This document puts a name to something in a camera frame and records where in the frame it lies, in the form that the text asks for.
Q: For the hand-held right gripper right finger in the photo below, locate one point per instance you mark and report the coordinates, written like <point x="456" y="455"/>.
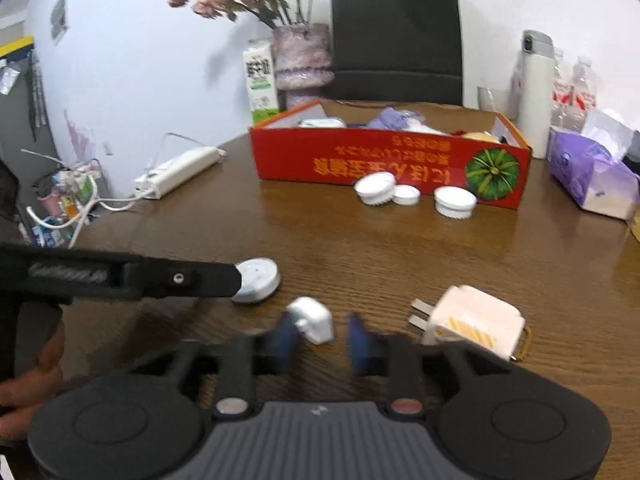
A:
<point x="360" y="347"/>

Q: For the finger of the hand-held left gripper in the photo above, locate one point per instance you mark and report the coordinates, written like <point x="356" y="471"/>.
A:
<point x="200" y="280"/>

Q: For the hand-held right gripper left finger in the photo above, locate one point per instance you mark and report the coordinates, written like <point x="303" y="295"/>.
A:
<point x="285" y="342"/>

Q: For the small white charger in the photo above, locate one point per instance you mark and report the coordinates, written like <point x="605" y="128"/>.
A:
<point x="312" y="322"/>

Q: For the round white disc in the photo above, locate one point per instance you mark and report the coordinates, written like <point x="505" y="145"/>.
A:
<point x="257" y="280"/>

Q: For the red cardboard box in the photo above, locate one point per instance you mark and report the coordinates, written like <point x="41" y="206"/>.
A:
<point x="350" y="157"/>

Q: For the purple cloth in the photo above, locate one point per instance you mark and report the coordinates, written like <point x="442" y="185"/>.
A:
<point x="390" y="117"/>

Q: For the person's left hand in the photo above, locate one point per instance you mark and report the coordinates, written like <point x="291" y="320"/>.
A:
<point x="27" y="400"/>

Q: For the pile of small packets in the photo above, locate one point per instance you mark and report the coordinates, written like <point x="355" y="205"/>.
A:
<point x="67" y="200"/>

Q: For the brown wooden desk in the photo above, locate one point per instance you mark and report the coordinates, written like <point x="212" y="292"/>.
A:
<point x="350" y="250"/>

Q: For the white power strip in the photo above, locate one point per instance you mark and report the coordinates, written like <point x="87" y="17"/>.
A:
<point x="180" y="170"/>

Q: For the white plug adapter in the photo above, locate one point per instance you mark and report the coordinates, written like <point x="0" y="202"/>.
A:
<point x="475" y="322"/>

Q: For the dark cabinet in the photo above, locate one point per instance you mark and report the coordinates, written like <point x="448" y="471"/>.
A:
<point x="20" y="125"/>

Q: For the small white lid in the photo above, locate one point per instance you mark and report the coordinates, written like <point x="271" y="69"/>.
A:
<point x="406" y="195"/>

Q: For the large white ribbed lid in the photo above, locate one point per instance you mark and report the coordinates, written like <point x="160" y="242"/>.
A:
<point x="375" y="187"/>
<point x="455" y="202"/>

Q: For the white green milk carton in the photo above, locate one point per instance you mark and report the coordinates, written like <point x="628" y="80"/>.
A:
<point x="261" y="85"/>

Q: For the pink mottled vase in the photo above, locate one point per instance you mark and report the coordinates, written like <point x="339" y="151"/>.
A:
<point x="302" y="60"/>

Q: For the purple tissue pack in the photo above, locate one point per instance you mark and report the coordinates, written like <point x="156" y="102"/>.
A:
<point x="585" y="175"/>

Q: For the white thermos flask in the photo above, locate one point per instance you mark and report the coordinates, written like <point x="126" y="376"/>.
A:
<point x="535" y="100"/>

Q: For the black paper bag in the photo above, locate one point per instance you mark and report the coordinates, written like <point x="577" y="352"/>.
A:
<point x="395" y="35"/>

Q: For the clear water bottle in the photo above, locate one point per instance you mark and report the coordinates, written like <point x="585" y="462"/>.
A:
<point x="560" y="90"/>
<point x="582" y="95"/>

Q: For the grey wall socket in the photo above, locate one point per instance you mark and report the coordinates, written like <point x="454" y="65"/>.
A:
<point x="59" y="15"/>

